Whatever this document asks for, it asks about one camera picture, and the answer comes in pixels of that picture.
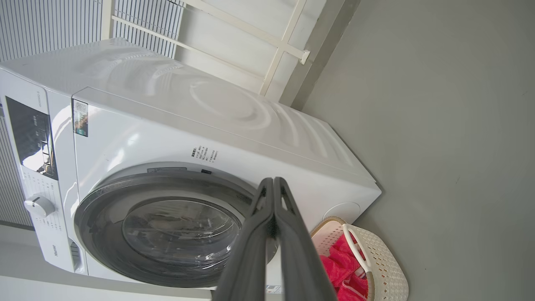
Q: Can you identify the black round glass washer door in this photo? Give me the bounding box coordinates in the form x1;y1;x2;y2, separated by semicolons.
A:
74;173;279;288

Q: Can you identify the red and white garment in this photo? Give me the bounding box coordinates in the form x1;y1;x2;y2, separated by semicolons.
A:
320;234;369;301

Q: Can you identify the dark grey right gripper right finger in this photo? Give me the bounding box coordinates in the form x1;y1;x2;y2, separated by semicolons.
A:
274;177;337;301

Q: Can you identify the white railing frame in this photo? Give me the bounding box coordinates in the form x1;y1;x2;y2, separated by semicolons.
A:
100;0;312;97

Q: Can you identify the dark product sticker on washer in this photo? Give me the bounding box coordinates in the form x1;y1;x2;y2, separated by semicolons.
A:
72;99;89;138

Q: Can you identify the white washing machine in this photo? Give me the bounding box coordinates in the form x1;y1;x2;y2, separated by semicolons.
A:
0;38;382;294

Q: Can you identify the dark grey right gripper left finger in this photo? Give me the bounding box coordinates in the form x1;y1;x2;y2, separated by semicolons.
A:
213;178;275;301

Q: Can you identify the cream perforated laundry basket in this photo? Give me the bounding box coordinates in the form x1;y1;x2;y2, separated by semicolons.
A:
310;217;409;301

